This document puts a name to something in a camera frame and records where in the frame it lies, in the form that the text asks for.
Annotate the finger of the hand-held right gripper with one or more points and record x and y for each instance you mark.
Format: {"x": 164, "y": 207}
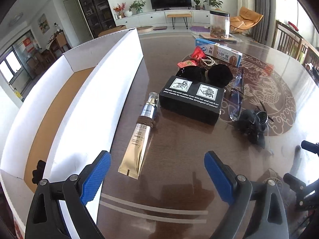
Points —
{"x": 310, "y": 147}
{"x": 294, "y": 182}

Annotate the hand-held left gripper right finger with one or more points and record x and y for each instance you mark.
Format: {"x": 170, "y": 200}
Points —
{"x": 219, "y": 176}

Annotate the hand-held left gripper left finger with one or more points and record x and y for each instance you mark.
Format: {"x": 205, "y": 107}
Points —
{"x": 96, "y": 176}

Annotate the gold cosmetic tube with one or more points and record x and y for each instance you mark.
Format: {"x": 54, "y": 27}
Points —
{"x": 137, "y": 147}

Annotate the black bow hair claw clip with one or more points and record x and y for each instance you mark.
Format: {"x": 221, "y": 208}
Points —
{"x": 249, "y": 122}

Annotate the clear eyeglasses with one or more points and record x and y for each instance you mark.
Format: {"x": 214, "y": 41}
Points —
{"x": 236, "y": 109}

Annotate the black printed box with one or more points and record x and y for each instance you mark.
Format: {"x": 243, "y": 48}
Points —
{"x": 189, "y": 104}

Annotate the white cardboard box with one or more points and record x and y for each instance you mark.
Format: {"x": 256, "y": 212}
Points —
{"x": 99, "y": 92}

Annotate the black velvet scrunchie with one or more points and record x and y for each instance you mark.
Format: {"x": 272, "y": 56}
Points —
{"x": 219, "y": 76}

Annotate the pearl hair clip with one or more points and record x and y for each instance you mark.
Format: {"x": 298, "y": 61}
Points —
{"x": 208, "y": 61}

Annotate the dark patterned wooden desktop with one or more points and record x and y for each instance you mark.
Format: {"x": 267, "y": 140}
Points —
{"x": 174, "y": 154}

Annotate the dark wooden slatted chair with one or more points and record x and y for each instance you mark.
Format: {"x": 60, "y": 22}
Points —
{"x": 286, "y": 39}
{"x": 312, "y": 57}

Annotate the blue white ointment box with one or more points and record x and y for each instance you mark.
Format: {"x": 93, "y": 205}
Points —
{"x": 219, "y": 52}

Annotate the wooden board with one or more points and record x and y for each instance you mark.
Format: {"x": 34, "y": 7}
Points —
{"x": 231, "y": 40}

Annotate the brown dining chair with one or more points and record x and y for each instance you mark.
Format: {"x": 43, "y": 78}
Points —
{"x": 62, "y": 43}

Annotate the orange rocking chair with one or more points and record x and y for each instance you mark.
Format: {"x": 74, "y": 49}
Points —
{"x": 246, "y": 15}

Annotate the red door paper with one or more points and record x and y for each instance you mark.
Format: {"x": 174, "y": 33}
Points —
{"x": 28, "y": 44}

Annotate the grey curtain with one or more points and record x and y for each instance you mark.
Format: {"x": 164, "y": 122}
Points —
{"x": 266, "y": 5}

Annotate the purple floor mat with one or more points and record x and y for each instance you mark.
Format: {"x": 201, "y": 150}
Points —
{"x": 198, "y": 28}

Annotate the clear plastic jar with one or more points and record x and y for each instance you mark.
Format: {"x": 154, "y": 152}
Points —
{"x": 219, "y": 23}

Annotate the round beige floor mat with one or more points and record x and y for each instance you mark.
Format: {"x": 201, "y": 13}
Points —
{"x": 145, "y": 28}

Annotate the dark flat floor mat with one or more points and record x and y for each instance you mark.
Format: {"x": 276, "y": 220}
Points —
{"x": 160, "y": 28}

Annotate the white television cabinet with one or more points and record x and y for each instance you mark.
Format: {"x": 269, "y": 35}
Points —
{"x": 139, "y": 18}

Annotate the wooden bench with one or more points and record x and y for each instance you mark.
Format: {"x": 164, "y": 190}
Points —
{"x": 178, "y": 15}

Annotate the white round vase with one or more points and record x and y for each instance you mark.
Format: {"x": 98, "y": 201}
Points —
{"x": 128, "y": 13}

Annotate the dark glass display cabinet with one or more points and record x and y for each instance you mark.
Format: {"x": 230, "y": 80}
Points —
{"x": 94, "y": 10}

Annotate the red flower plant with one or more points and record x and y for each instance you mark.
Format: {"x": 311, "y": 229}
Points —
{"x": 119, "y": 8}

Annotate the small green potted plant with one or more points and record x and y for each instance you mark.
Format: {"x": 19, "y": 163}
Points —
{"x": 197, "y": 3}

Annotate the bushy green potted plant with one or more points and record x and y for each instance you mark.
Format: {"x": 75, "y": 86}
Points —
{"x": 137, "y": 6}

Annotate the large leafy potted plant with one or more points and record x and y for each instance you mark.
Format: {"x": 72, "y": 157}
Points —
{"x": 211, "y": 1}

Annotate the round ceiling lamp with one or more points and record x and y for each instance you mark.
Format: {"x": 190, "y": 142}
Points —
{"x": 16, "y": 19}

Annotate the framed wall painting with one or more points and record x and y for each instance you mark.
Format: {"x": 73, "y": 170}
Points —
{"x": 42, "y": 23}

